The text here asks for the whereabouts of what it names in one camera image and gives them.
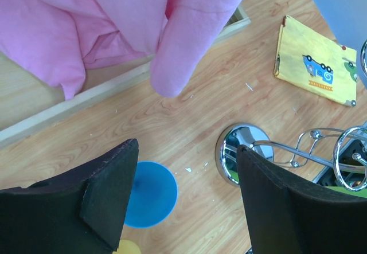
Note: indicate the pink t-shirt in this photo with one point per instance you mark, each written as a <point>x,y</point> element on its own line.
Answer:
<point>58,40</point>

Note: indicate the blue wine glass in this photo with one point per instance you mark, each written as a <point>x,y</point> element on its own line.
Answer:
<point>153,197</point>

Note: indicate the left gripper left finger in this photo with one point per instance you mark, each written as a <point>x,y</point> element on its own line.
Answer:
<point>79,211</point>

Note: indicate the yellow plastic wine glass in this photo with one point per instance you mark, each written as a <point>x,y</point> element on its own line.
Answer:
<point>127,247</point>

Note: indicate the chrome wine glass rack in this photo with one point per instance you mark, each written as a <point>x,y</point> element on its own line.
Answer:
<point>307,130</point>

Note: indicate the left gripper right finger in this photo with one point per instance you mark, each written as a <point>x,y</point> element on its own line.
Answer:
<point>288,214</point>

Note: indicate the green plastic wine glass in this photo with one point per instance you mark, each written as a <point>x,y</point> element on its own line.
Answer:
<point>325,179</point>

